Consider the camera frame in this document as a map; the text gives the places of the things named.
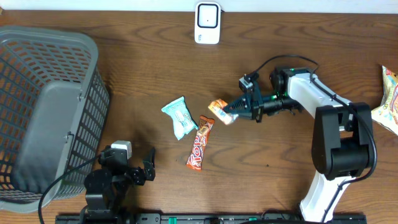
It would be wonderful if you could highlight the orange tissue pack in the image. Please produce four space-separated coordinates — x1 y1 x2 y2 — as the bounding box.
208 99 238 125

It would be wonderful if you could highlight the large yellow snack bag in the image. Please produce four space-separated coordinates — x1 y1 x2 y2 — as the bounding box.
371 66 397 134

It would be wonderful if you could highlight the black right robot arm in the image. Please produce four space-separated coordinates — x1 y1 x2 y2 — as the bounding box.
224 67 377 223

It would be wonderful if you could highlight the grey plastic lattice basket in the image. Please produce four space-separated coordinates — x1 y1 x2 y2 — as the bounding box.
1 26 109 213

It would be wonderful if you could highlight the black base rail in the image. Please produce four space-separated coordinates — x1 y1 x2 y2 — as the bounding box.
55 205 368 224

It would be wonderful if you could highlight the red chocolate bar wrapper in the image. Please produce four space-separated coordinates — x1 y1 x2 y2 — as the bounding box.
186 116 215 170

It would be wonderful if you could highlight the light teal wipes packet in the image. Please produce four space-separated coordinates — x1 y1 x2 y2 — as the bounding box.
161 96 198 140

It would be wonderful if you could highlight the white barcode scanner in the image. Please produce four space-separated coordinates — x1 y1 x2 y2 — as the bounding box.
194 2 221 45

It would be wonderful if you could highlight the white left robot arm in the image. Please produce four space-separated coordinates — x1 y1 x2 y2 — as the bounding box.
80 146 155 223

